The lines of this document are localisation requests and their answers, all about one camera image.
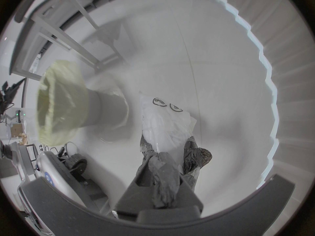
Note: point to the yellow plastic bag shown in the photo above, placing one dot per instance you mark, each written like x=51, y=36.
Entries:
x=61, y=82

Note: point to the white trash bin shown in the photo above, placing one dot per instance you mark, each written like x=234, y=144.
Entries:
x=108, y=109

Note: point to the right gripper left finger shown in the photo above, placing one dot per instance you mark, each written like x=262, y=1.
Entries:
x=137, y=183

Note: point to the white curtain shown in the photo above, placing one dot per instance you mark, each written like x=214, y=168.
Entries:
x=283, y=45

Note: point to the black plastic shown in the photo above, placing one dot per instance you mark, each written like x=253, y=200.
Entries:
x=164, y=181

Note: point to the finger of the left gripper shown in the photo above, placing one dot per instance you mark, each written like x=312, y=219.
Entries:
x=16, y=86
x=5, y=85

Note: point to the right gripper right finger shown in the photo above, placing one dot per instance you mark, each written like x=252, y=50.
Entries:
x=190, y=195

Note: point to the cardboard box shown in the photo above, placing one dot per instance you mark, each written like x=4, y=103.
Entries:
x=15, y=130

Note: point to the white chair with grey seat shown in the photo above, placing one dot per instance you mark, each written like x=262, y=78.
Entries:
x=61, y=36

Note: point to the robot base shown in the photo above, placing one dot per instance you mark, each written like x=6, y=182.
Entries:
x=56, y=173

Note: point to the crumpled brown paper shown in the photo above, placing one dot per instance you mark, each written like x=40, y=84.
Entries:
x=23, y=139

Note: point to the clear printed wrapper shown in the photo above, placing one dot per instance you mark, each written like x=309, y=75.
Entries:
x=162, y=122

